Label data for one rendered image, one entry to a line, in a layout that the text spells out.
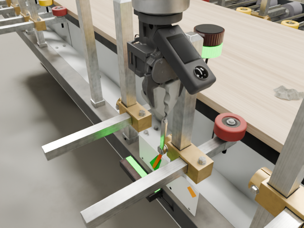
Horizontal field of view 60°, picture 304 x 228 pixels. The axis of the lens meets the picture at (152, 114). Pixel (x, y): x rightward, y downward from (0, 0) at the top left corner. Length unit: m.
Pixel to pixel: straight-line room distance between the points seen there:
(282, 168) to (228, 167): 0.46
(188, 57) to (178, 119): 0.22
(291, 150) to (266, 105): 0.39
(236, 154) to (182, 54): 0.50
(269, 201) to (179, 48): 0.30
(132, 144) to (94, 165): 0.93
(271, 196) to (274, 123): 0.29
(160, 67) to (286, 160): 0.24
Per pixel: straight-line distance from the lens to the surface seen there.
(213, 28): 0.55
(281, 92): 0.88
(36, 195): 1.77
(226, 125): 0.69
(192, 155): 0.64
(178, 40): 0.43
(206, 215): 0.75
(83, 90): 1.22
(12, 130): 2.30
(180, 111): 0.58
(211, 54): 0.54
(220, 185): 0.92
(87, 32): 0.96
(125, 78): 0.76
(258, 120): 0.74
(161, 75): 0.45
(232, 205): 0.88
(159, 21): 0.41
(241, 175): 0.88
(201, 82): 0.40
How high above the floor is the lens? 1.33
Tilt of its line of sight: 37 degrees down
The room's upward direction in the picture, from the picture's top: straight up
